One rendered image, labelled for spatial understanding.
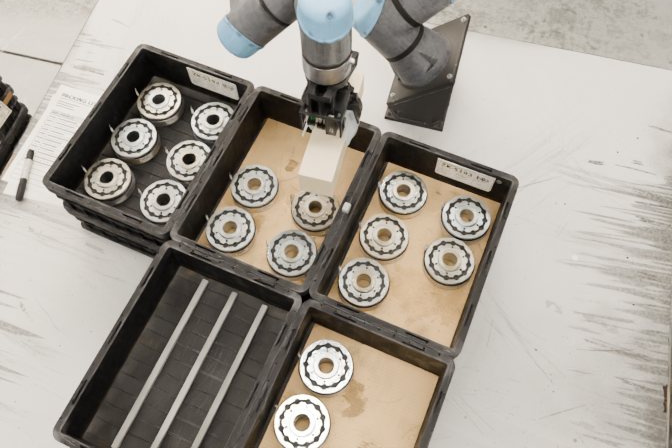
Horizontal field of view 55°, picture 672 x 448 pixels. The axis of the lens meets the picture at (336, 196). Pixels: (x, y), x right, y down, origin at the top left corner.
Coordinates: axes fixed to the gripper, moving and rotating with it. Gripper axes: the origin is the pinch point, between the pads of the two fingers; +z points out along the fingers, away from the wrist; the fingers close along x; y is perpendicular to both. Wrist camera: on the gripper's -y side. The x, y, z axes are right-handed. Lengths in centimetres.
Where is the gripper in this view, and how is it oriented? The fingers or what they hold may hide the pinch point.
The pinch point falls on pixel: (332, 126)
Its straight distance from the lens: 120.3
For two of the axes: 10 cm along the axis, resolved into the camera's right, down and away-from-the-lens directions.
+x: 9.7, 2.2, -1.2
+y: -2.5, 8.7, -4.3
